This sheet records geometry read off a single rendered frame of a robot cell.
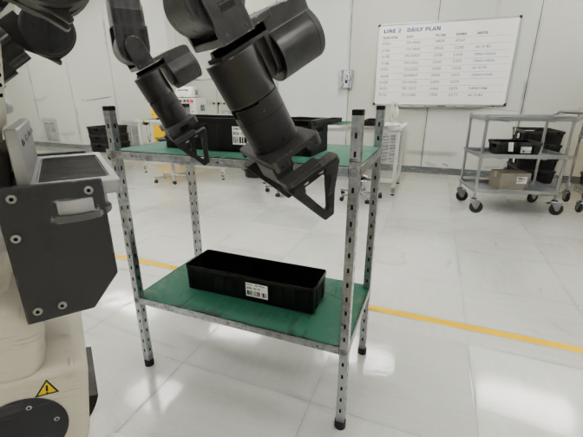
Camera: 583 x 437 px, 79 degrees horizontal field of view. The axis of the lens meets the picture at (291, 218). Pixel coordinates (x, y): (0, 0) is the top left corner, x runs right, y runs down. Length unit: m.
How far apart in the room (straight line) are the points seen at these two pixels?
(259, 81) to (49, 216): 0.27
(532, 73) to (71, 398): 5.84
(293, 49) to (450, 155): 5.55
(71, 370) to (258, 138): 0.39
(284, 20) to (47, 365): 0.51
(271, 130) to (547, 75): 5.68
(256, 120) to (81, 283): 0.28
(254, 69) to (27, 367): 0.45
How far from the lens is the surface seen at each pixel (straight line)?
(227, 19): 0.37
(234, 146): 1.26
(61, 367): 0.58
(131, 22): 0.79
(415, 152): 5.90
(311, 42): 0.42
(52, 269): 0.49
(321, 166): 0.38
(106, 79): 8.59
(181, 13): 0.38
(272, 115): 0.39
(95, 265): 0.49
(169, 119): 0.80
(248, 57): 0.38
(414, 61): 5.85
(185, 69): 0.81
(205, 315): 1.44
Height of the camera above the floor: 1.13
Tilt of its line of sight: 19 degrees down
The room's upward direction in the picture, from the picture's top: straight up
